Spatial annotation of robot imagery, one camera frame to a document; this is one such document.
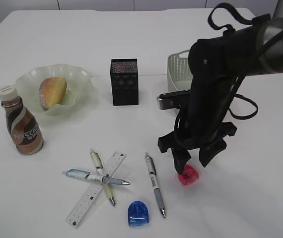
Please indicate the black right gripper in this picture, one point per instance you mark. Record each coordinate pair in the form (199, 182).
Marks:
(194, 130)

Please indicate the red pencil sharpener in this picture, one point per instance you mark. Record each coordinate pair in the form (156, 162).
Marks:
(189, 175)

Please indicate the yellow bread roll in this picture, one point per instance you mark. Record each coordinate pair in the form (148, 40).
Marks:
(52, 91)

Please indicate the brown Nescafe coffee bottle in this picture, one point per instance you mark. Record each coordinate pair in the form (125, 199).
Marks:
(21, 124)

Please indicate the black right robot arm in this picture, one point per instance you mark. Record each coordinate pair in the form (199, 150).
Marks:
(218, 67)

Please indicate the white grey mechanical pen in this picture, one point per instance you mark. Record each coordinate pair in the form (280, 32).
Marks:
(155, 186)

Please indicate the grey-green woven plastic basket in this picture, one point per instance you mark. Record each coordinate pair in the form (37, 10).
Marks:
(179, 76)

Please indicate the blue pencil sharpener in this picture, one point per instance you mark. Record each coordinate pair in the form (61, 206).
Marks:
(137, 214)

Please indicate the black mesh pen holder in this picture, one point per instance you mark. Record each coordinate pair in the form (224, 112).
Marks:
(124, 82)

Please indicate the blue-grey ballpoint pen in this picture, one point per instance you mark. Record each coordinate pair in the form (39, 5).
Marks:
(79, 174)

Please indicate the pale green wavy glass plate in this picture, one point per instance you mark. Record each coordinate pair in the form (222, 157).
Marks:
(80, 98)

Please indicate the transparent plastic ruler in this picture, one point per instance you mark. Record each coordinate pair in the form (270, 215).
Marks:
(92, 193)

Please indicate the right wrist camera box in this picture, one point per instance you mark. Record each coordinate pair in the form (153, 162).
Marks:
(173, 100)

